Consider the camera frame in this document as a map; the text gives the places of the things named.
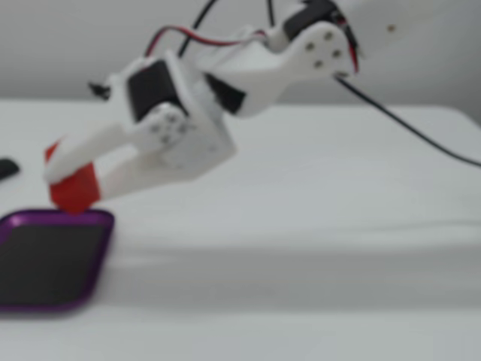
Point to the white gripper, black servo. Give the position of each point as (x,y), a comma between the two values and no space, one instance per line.
(188,156)

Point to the red cube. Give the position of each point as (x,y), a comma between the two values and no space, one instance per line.
(75,192)

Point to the small black flat object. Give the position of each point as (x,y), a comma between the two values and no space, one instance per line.
(7,168)

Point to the purple tray with black mat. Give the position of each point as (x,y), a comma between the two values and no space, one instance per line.
(45,259)

